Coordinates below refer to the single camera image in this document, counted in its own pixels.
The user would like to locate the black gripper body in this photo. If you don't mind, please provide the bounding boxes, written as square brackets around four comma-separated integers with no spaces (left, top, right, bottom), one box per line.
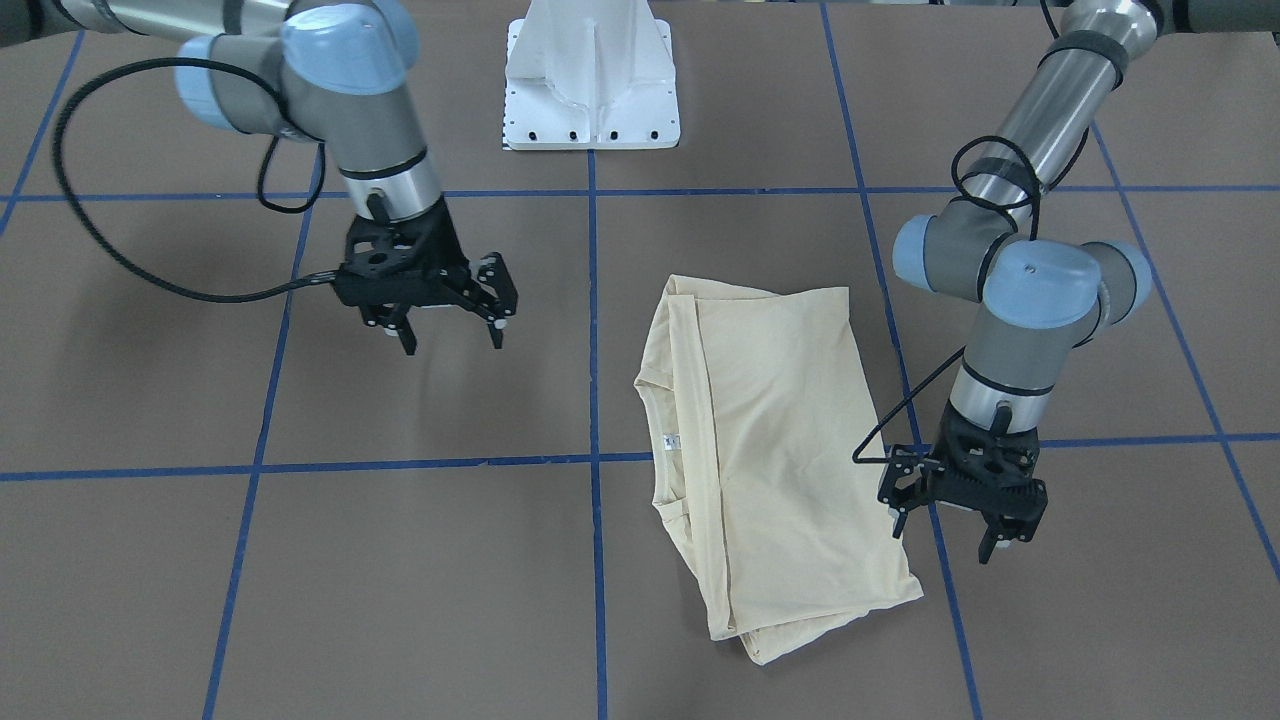
[925,405,1048,521]
[333,195,476,325]

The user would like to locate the cream long sleeve t-shirt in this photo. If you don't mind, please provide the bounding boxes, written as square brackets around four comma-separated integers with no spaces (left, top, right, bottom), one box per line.
[634,275,923,666]

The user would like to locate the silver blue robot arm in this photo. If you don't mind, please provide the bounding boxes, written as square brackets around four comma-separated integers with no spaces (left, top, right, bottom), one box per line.
[3,1,518,355]
[878,1,1277,562]

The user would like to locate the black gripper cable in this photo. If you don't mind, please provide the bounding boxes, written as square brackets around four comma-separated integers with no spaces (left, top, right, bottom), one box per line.
[852,0,1101,466]
[52,58,346,304]

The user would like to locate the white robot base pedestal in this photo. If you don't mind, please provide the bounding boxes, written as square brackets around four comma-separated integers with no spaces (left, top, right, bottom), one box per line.
[502,1,682,151]

